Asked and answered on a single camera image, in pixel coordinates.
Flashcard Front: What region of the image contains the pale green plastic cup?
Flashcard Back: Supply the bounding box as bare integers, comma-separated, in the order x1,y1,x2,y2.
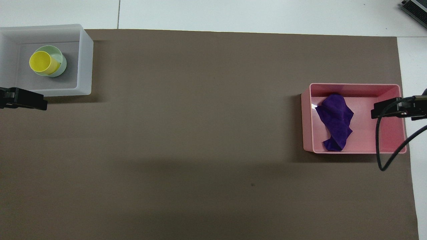
33,45,67,78

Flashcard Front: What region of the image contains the pink plastic bin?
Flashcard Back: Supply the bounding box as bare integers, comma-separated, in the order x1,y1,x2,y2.
301,83,407,154

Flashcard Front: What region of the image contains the yellow plastic cup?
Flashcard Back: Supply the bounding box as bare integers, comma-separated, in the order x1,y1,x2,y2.
29,51,61,75

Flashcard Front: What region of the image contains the black cable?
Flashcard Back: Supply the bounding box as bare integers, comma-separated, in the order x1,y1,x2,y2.
376,89,427,172

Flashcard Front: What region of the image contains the translucent white plastic bin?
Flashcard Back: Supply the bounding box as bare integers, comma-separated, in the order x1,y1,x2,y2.
0,24,94,97

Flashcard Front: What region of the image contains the purple cloth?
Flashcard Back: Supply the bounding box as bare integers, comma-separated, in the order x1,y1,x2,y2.
315,94,354,152

